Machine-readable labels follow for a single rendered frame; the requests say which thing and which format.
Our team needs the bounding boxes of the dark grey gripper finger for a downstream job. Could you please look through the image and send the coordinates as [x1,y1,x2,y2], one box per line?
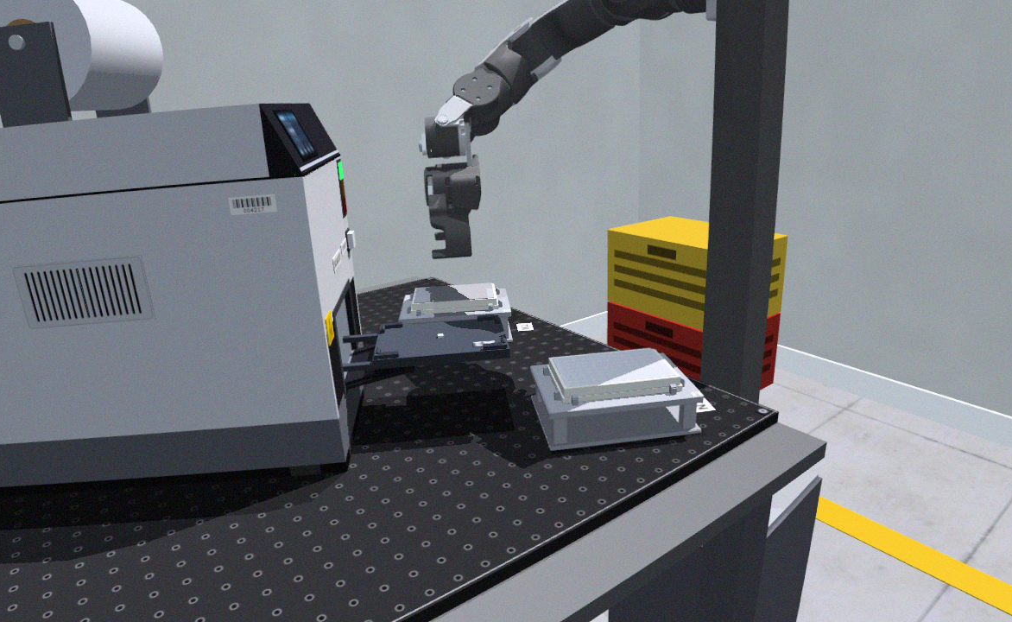
[434,205,469,241]
[427,176,472,259]

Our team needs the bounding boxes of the white roll of foil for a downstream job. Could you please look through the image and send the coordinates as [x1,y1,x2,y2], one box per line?
[0,0,163,111]

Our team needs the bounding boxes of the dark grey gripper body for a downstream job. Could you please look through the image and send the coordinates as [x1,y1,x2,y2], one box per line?
[424,123,481,216]

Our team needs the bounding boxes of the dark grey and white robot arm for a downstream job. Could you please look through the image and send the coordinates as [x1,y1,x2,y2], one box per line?
[419,0,716,159]

